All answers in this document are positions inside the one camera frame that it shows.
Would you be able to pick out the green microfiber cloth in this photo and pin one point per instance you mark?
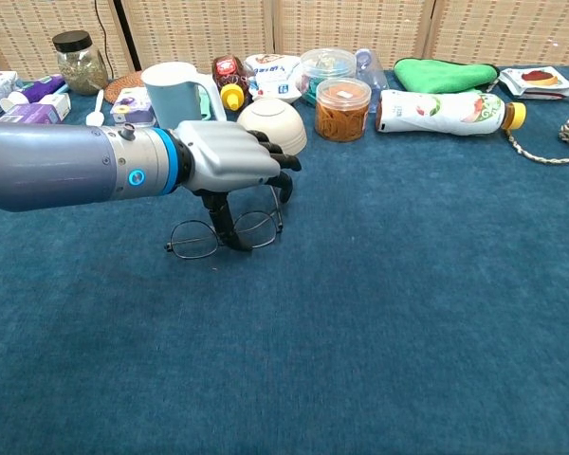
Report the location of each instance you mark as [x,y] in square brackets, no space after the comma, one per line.
[441,76]

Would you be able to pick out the thin-framed eyeglasses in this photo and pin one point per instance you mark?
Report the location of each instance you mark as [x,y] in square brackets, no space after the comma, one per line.
[169,246]

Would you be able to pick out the white snack packet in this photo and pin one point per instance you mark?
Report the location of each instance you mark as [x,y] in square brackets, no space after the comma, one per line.
[536,80]

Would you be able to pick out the syrup bottle with yellow cap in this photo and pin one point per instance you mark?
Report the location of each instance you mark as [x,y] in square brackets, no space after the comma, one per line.
[227,71]

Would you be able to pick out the blue felt table cover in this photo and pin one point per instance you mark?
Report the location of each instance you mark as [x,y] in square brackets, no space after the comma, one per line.
[313,355]

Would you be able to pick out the clear plastic water bottle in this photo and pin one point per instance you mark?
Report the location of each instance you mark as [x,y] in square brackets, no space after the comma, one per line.
[370,66]

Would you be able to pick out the glass jar with black lid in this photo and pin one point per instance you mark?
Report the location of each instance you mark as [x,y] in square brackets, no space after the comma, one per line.
[80,71]

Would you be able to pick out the bamboo folding screen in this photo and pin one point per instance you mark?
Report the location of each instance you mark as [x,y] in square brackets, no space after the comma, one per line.
[360,28]

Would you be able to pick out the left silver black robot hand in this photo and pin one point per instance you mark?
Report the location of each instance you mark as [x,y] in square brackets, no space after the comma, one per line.
[227,151]

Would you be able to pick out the mint green brush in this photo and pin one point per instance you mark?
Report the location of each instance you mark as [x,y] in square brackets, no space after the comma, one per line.
[206,106]

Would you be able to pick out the purple toothpaste tube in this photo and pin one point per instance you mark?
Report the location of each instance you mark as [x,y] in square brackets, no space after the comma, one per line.
[40,87]

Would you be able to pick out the clear tub of coloured clips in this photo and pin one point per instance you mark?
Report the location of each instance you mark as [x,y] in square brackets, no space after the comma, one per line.
[327,64]

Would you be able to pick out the black stand pole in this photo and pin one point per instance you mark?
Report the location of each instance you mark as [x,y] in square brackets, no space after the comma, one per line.
[124,33]

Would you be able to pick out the white drink bottle yellow cap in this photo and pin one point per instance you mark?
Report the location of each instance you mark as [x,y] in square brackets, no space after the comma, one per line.
[436,111]

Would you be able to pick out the white plastic spoon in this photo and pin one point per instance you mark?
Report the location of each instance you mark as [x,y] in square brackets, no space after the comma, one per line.
[93,118]

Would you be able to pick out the beige upturned bowl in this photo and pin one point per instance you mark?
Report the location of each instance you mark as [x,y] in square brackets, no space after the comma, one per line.
[280,118]

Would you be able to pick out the clear jar of rubber bands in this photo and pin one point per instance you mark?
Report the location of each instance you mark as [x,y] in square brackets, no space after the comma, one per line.
[341,114]

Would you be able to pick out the small white purple carton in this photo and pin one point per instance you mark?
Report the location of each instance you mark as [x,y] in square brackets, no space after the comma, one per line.
[133,106]

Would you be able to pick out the round woven rattan coaster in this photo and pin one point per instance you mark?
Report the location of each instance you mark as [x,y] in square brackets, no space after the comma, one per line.
[123,85]

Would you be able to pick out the white milk powder bag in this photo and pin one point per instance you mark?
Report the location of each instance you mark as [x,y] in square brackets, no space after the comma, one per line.
[270,71]

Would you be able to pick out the purple cardboard box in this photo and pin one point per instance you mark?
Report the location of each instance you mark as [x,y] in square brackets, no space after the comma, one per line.
[26,114]

